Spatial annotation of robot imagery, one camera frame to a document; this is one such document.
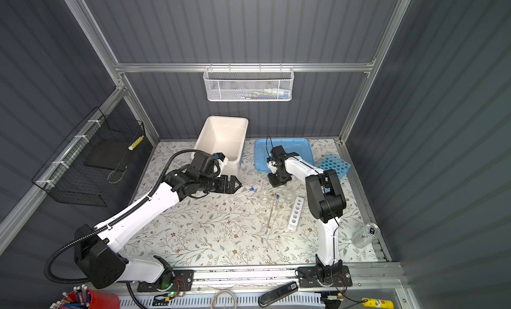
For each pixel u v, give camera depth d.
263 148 1.16
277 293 0.73
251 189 0.99
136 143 0.82
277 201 0.95
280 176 0.85
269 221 0.89
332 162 1.04
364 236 0.72
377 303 0.67
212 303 0.69
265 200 0.95
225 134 1.15
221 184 0.68
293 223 0.84
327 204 0.54
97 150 0.76
